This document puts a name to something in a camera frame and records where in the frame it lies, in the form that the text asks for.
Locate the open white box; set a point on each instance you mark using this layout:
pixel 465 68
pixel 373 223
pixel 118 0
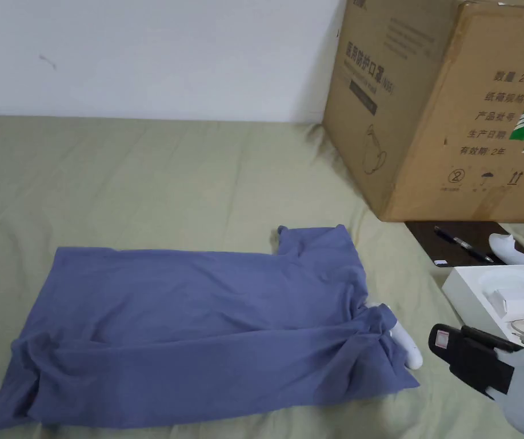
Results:
pixel 465 286

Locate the white hand controller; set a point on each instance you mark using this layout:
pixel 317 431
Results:
pixel 407 350
pixel 511 251

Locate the black pen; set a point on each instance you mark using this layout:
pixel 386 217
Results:
pixel 463 244

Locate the dark brown flat board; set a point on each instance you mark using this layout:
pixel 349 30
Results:
pixel 431 242

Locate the blue shirt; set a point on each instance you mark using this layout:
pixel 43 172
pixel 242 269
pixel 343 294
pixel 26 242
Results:
pixel 188 320

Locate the large brown cardboard carton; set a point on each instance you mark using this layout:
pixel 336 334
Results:
pixel 426 114

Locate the bed with pale green sheet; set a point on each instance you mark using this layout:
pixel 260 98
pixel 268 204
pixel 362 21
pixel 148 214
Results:
pixel 152 183

